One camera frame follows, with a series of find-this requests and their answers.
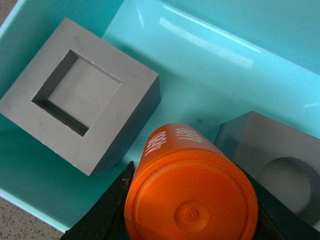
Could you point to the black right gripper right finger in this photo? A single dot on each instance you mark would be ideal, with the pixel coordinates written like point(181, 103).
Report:
point(280, 217)

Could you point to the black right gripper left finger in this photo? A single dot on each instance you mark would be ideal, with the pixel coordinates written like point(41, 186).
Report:
point(105, 220)

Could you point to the gray cube with round hole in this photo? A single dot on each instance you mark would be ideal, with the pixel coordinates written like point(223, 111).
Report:
point(253, 140)

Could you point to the orange cylinder with white digits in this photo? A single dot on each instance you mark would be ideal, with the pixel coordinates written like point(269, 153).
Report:
point(185, 188)

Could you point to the gray cube with square hole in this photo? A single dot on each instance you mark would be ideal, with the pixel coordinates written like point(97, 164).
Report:
point(83, 98)

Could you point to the blue plastic box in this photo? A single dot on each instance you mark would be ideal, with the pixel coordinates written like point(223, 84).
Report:
point(216, 60)

